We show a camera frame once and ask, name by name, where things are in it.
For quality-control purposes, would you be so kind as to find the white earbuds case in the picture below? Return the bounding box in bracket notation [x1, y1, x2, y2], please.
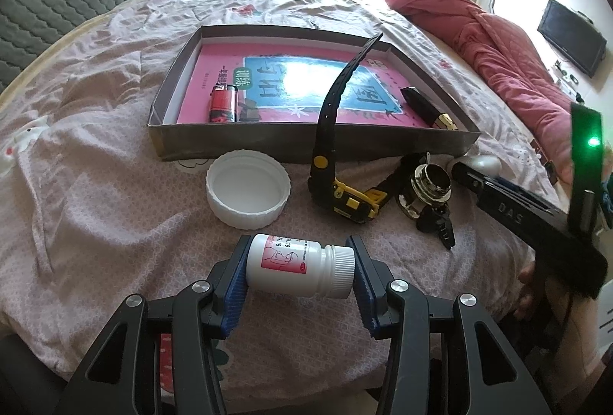
[446, 155, 502, 176]

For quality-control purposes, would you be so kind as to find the silver metal door knob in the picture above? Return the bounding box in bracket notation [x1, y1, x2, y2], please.
[395, 152, 457, 252]

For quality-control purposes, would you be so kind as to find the white pill bottle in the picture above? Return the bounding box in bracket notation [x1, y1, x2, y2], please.
[246, 234, 355, 299]

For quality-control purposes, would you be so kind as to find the black and yellow wristwatch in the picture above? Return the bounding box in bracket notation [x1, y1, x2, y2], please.
[308, 33, 382, 224]

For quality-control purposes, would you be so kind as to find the black and gold lipstick box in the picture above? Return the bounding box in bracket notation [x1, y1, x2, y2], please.
[400, 86, 458, 131]

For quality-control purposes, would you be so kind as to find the white plastic jar lid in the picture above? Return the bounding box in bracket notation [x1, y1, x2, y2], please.
[206, 150, 291, 230]

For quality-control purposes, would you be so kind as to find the red and black lighter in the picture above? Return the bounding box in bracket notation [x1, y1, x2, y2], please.
[209, 84, 238, 123]

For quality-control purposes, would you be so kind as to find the pink patterned bed sheet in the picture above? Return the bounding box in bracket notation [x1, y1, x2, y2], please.
[1, 0, 559, 411]

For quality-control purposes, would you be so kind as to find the red quilted duvet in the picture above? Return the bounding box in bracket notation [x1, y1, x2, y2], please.
[384, 0, 574, 184]

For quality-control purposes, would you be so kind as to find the black flat television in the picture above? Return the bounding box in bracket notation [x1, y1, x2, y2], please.
[537, 0, 607, 77]

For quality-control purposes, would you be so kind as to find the shallow grey cardboard box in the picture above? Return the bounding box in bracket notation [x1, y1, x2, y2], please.
[148, 25, 480, 164]

